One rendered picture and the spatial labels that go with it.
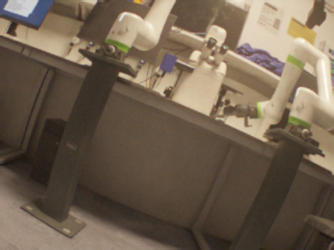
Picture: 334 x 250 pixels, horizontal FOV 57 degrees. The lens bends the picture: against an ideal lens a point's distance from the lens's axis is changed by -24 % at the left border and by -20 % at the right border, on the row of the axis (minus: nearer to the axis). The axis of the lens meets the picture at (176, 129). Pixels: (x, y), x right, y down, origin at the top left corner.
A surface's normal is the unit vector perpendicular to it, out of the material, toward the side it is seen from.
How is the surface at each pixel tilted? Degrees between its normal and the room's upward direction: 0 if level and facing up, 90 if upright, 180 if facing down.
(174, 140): 90
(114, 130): 90
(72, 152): 90
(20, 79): 90
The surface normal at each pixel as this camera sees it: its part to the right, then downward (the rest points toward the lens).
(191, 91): 0.09, 0.05
